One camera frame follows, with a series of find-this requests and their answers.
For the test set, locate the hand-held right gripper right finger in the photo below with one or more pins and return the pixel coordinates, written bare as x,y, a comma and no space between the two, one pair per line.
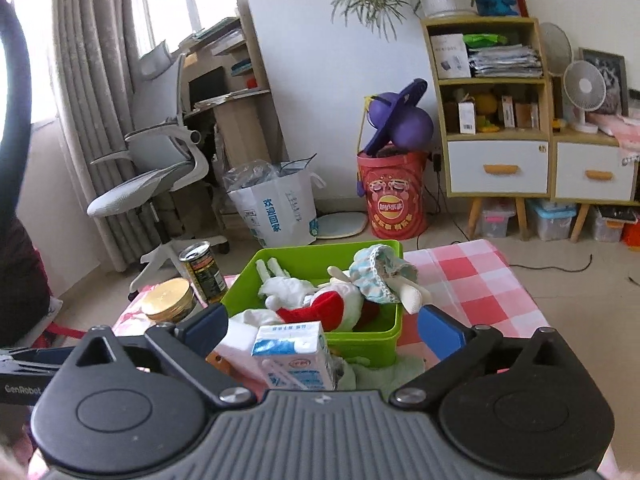
440,332

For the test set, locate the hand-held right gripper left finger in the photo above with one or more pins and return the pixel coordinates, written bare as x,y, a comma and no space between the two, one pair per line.
205,321

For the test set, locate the green plastic bin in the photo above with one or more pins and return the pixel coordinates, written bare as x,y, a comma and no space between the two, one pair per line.
300,260

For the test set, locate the gold lid round tin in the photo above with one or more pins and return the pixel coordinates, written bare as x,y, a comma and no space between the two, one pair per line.
167,300

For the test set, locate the dark label tin can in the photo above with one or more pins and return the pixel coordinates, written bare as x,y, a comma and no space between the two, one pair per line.
205,275

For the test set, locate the red white checked tablecloth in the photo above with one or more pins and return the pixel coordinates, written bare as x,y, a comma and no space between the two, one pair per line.
475,285

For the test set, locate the light green cloth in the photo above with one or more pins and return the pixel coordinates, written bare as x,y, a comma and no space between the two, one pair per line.
372,375

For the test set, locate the white plush toy red scarf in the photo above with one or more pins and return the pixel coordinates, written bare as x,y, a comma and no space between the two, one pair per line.
287,291

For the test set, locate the cloth doll blue bonnet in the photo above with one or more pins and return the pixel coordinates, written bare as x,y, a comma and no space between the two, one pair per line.
372,270

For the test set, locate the blue white milk carton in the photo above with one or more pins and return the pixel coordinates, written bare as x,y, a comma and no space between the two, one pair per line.
290,360

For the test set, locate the dark cloth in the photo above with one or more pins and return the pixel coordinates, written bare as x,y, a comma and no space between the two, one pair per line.
22,280

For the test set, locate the clear storage box pink label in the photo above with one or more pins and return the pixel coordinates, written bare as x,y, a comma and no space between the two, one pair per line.
497,220

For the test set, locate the white paper shopping bag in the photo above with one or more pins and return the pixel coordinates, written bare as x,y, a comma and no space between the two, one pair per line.
280,210

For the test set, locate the red printed barrel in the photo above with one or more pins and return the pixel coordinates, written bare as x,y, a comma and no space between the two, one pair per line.
395,200

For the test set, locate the grey white office chair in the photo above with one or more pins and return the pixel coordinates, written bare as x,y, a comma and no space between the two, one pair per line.
150,180

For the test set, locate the clear storage box blue lid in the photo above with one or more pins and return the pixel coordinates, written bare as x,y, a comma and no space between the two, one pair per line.
552,220

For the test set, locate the tall wooden shelf cabinet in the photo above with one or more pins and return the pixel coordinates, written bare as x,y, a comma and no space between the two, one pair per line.
495,165

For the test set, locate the wooden computer desk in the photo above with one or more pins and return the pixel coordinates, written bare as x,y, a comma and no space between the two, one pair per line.
242,125

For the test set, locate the purple jump ball toy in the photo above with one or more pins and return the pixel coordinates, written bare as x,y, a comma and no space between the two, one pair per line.
410,130

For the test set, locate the clear storage box dark lid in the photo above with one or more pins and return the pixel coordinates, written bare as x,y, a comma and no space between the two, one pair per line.
615,222

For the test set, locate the small white carton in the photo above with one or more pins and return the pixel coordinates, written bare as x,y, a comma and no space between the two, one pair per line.
466,117

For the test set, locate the low wooden drawer cabinet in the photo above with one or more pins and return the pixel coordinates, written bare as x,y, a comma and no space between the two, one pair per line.
595,170

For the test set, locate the yellow plush toy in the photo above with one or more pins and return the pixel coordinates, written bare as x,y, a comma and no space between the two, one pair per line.
486,107

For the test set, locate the black computer monitor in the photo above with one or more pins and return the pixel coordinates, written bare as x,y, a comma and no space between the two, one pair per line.
206,85

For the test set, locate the pink cloth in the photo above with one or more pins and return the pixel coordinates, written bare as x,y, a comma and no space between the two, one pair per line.
625,130

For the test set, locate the white flat box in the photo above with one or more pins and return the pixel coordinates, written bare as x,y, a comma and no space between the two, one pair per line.
449,56

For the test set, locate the stack of papers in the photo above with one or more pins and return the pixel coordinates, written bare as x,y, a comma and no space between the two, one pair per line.
505,60

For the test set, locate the grey curtain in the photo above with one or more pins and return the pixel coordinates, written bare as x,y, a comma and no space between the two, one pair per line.
90,60

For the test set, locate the small white desk fan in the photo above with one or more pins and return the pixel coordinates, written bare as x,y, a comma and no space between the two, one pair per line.
585,85

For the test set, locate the green packet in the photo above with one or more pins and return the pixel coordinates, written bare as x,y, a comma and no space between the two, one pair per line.
484,39

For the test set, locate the white standing fan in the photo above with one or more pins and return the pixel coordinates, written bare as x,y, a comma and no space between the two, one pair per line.
555,45

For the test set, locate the window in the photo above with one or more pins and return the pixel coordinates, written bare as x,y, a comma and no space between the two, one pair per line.
170,0

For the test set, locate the dark picture frame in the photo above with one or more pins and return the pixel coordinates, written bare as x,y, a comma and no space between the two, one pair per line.
614,72

